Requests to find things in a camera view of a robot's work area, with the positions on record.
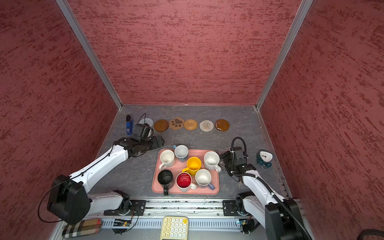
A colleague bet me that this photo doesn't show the dark brown round coaster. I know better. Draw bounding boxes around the dark brown round coaster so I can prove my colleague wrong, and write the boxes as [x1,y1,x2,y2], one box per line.
[154,119,169,132]

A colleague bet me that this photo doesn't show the grey round coaster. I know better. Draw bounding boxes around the grey round coaster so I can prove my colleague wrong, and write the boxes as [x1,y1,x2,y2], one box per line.
[139,118,154,127]

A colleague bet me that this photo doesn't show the brown paw print coaster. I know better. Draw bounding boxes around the brown paw print coaster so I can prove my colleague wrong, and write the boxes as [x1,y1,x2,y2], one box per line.
[169,117,185,131]

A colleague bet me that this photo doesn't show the pink plastic tray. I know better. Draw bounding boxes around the pink plastic tray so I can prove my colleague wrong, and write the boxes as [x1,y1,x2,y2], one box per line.
[152,149,220,195]

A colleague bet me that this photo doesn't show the glossy amber round coaster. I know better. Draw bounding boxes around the glossy amber round coaster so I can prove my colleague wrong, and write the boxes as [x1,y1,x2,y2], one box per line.
[215,119,230,132]

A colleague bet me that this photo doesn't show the woven tan round coaster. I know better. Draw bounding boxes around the woven tan round coaster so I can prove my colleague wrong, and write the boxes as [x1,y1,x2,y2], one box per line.
[184,119,199,131]

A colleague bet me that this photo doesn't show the cream lace round coaster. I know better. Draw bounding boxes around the cream lace round coaster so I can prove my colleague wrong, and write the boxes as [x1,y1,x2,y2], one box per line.
[200,120,214,132]

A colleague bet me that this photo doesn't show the pink flower coaster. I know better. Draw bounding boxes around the pink flower coaster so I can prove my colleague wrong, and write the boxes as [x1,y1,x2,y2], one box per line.
[218,150,226,168]

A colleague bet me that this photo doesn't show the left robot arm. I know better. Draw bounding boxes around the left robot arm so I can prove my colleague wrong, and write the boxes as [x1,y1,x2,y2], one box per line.
[47,136,165,225]

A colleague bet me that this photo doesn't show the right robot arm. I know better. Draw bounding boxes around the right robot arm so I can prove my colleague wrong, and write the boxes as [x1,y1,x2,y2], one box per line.
[220,151,312,240]

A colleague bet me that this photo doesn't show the light blue patterned mug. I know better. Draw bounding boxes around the light blue patterned mug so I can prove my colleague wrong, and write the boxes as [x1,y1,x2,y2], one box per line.
[173,145,189,163]

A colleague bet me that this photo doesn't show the blue lighter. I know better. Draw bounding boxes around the blue lighter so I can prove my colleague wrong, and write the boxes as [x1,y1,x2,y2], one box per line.
[126,115,134,136]

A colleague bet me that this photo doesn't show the small green alarm clock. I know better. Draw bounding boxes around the small green alarm clock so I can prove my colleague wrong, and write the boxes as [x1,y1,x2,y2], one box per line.
[257,150,274,169]

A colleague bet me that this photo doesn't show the yellow mug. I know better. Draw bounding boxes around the yellow mug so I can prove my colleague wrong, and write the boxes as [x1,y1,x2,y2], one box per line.
[182,157,202,176]

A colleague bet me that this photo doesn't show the black mug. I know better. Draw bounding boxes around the black mug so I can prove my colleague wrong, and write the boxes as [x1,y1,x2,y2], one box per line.
[158,170,175,196]

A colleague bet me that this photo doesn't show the red interior white mug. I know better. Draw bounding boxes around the red interior white mug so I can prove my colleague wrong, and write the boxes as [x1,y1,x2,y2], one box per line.
[176,172,197,193]

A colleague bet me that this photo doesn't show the yellow calculator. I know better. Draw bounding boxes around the yellow calculator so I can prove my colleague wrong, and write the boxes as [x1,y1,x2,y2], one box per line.
[160,216,189,240]

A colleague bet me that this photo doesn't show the plaid glasses case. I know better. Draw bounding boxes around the plaid glasses case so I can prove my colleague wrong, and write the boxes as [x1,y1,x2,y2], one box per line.
[62,219,102,239]

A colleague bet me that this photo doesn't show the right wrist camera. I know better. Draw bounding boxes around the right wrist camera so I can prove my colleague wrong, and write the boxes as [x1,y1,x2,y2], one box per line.
[231,147,248,167]

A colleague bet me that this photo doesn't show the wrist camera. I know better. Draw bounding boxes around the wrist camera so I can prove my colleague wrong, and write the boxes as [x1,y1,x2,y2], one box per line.
[131,124,154,142]
[231,147,248,167]

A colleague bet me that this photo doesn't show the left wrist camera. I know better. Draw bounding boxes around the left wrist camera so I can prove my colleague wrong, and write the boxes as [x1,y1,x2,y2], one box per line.
[131,124,154,142]

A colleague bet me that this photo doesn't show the white mug purple handle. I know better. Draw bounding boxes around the white mug purple handle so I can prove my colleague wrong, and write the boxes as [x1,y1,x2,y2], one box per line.
[195,169,216,191]

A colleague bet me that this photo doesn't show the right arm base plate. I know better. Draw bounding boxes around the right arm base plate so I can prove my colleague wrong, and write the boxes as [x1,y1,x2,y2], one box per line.
[223,199,265,217]

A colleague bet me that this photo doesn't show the black corrugated cable hose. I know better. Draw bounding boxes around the black corrugated cable hose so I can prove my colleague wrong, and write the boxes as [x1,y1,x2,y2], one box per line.
[230,136,313,240]

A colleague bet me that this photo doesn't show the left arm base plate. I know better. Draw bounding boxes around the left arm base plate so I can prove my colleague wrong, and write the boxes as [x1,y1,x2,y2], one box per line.
[104,200,147,217]

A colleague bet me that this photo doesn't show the aluminium front rail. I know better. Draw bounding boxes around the aluminium front rail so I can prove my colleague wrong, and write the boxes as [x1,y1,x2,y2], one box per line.
[61,197,305,218]

